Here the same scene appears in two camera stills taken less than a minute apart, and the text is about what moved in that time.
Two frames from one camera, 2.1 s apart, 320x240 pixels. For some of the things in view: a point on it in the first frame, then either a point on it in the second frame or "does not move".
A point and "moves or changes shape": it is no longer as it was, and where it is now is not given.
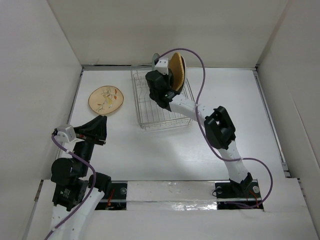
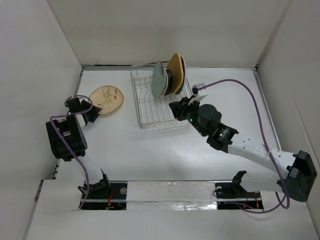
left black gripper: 95,129 → 94,111
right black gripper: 167,77 → 180,108
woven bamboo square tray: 176,68 does not move
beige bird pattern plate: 106,99 does not move
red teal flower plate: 179,91 does not move
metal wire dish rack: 151,115 does not move
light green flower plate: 154,57 moves or changes shape
